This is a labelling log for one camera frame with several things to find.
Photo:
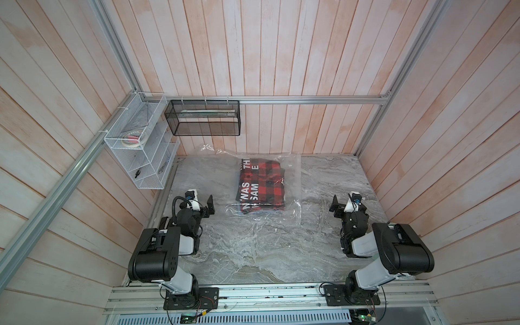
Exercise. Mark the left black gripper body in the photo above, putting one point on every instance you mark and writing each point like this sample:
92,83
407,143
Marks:
203,213

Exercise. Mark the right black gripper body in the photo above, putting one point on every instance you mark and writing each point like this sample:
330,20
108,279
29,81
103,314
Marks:
347,217

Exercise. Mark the clear plastic vacuum bag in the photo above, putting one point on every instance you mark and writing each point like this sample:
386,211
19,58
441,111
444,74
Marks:
220,170

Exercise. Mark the red black plaid shirt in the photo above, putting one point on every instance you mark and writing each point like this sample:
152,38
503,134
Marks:
261,185

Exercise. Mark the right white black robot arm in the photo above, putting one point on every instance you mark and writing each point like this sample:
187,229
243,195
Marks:
397,249

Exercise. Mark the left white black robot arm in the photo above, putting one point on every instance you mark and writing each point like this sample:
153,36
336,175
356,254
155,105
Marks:
157,254

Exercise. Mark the tape roll on shelf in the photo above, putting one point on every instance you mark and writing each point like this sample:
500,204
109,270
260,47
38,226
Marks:
134,138

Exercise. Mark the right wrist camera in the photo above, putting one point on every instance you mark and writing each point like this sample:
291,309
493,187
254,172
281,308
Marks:
355,197

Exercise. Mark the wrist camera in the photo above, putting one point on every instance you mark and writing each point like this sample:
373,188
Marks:
191,194
355,197

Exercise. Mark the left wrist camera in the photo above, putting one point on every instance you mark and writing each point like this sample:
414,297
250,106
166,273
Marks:
191,194

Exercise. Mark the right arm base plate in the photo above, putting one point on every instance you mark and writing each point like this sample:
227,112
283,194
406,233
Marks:
346,295

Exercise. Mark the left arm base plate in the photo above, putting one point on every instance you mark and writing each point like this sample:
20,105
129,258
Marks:
205,298

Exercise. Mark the black wire mesh basket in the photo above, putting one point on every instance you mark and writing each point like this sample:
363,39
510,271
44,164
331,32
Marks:
204,117

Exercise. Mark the white wire mesh shelf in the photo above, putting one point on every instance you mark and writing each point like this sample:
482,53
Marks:
148,166

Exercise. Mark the aluminium front rail frame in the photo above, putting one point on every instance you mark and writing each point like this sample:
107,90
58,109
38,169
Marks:
149,299

